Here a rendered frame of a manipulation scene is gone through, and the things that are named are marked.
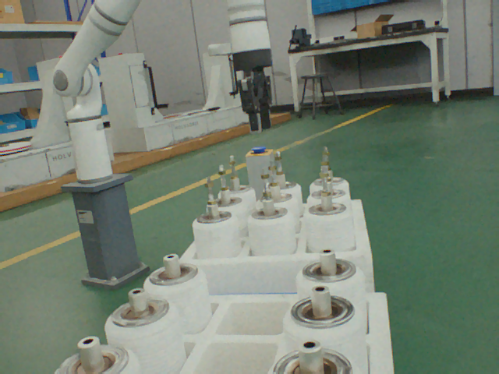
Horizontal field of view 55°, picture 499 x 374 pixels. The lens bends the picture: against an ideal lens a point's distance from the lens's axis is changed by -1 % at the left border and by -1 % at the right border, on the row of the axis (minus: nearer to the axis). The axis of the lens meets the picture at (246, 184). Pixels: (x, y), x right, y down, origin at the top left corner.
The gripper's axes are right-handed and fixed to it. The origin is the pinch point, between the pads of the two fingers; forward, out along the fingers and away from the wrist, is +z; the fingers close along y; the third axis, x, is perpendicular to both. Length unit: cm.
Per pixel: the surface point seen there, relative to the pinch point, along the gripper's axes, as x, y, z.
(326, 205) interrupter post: -11.2, 0.7, 17.3
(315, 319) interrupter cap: -16.8, -42.1, 18.4
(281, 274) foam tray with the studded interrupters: -2.5, -7.3, 28.7
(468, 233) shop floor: -42, 56, 44
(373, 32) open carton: 7, 464, -38
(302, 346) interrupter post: -18, -52, 16
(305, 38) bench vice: 81, 461, -42
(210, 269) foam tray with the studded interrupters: 11.4, -9.3, 26.7
